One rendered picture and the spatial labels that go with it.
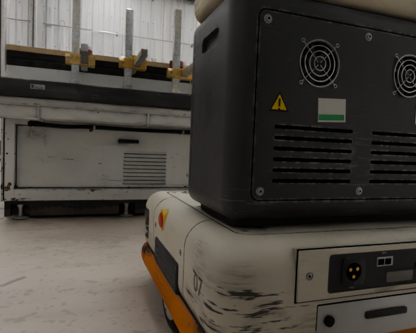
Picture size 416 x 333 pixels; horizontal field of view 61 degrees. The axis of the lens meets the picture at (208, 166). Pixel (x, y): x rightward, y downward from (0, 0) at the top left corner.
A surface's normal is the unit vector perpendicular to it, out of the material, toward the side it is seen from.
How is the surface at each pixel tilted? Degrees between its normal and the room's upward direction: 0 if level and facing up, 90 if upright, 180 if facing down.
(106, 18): 90
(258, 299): 90
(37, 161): 90
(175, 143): 90
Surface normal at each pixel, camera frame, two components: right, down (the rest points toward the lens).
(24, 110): 0.33, 0.06
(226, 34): -0.94, -0.02
